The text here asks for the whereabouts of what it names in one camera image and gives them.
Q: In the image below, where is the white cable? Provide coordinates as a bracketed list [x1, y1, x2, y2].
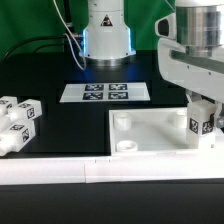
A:
[52, 0, 88, 71]

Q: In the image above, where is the white square tabletop part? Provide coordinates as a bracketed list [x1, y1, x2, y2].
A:
[108, 107, 224, 157]

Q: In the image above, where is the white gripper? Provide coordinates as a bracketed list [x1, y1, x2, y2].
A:
[157, 38, 224, 128]

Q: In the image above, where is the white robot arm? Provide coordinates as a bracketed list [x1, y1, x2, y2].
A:
[83, 0, 224, 128]

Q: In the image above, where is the white sheet with tags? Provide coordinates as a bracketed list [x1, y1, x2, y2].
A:
[60, 82, 150, 103]

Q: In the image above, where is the white U-shaped obstacle frame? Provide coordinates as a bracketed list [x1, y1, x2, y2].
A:
[0, 111, 224, 186]

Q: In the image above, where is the black cable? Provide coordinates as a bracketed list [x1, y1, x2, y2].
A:
[0, 0, 84, 64]

